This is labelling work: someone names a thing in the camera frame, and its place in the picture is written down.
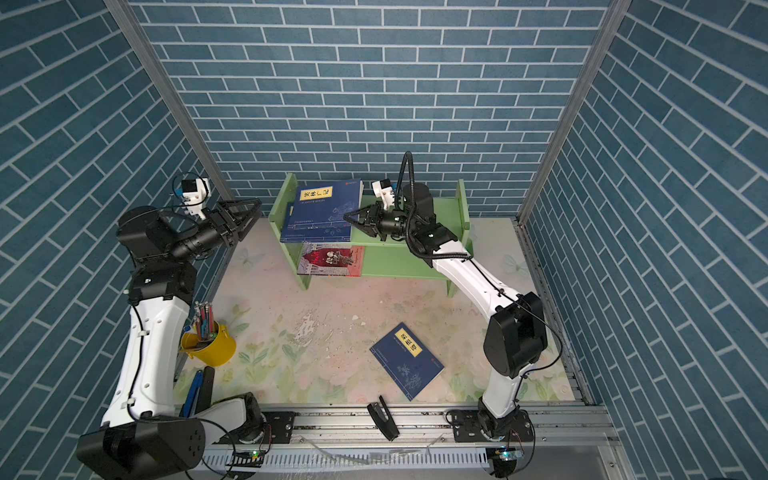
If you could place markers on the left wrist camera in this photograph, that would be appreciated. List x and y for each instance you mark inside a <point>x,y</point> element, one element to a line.
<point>193,192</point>

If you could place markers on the blue book yellow label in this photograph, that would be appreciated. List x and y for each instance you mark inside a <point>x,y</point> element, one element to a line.
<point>318,212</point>

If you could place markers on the red Hamlet picture book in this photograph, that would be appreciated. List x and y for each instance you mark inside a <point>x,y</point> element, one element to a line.
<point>331,259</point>

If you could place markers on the black stapler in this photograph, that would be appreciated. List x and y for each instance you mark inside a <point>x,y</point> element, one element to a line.
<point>383,419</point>

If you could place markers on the blue black folder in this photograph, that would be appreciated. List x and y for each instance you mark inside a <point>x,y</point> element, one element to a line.
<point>199,395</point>

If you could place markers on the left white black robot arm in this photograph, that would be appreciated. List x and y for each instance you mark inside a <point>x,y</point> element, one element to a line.
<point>141,435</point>

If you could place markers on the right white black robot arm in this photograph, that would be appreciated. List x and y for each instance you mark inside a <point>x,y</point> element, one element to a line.
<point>517,333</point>

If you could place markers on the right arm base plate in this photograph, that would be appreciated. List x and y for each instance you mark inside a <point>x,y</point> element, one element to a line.
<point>474,426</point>

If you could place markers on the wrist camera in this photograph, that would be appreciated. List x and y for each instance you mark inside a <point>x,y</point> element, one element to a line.
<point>384,192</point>
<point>193,192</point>

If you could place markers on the yellow pen cup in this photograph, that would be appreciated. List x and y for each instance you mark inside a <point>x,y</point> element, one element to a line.
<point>207,340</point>

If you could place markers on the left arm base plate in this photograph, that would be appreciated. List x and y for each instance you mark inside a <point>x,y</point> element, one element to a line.
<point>275,427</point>

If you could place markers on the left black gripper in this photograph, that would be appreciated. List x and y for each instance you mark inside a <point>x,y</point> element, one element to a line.
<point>236,233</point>

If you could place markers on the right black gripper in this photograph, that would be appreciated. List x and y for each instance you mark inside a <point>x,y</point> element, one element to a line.
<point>375,217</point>

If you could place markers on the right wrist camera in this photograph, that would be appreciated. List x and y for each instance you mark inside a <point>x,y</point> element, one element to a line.
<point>384,192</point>

